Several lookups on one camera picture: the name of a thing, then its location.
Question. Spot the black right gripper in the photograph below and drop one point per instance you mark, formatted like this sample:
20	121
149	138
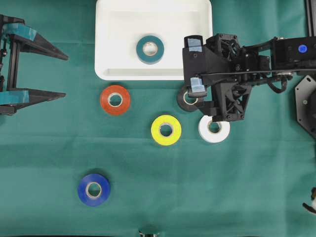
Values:
230	94

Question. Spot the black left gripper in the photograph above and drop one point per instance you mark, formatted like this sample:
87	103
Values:
15	36

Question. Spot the black tape roll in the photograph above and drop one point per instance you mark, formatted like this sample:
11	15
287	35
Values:
183	104

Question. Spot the green tape roll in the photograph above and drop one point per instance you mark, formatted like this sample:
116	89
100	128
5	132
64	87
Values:
150	49

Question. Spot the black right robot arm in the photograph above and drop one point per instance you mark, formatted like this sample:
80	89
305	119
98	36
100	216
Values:
286	57

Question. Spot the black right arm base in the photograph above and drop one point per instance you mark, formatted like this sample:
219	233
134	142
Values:
305	98

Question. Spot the white tape roll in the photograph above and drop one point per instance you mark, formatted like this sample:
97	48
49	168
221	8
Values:
213	132

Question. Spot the yellow tape roll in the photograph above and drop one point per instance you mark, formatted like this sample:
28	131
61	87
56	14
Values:
166	130

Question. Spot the red tape roll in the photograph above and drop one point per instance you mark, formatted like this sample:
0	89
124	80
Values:
115	100

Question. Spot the white plastic tray case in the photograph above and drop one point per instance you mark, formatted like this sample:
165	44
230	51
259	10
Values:
119	24

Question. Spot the blue tape roll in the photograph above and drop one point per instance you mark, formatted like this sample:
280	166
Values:
94	189

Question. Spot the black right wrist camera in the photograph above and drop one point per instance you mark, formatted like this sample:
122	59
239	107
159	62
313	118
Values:
200	60

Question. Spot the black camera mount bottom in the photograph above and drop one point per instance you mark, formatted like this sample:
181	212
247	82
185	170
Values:
148	234

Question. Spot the black white cable clip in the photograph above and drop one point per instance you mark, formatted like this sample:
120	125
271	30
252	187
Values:
312	207

